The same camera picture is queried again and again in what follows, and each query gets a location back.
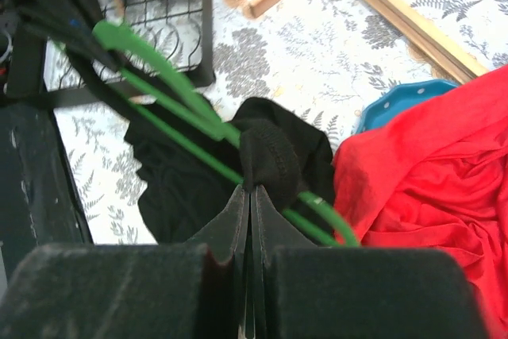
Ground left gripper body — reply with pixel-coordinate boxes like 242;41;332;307
3;0;119;110

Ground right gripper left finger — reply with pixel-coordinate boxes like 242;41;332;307
1;188;248;338

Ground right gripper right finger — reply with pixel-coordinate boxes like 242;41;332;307
250;188;484;338

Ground black tank top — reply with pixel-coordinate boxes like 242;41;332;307
125;98;335;243

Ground green hanger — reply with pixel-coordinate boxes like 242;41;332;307
92;20;360;247

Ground red tank top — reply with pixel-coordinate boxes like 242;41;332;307
333;67;507;338

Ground teal dish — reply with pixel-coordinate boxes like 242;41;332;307
356;79;457;134

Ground wooden clothes rack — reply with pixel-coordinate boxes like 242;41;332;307
247;0;488;84

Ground black wire dish rack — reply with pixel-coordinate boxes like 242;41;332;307
40;0;215;109

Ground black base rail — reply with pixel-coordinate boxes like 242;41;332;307
1;103;92;279

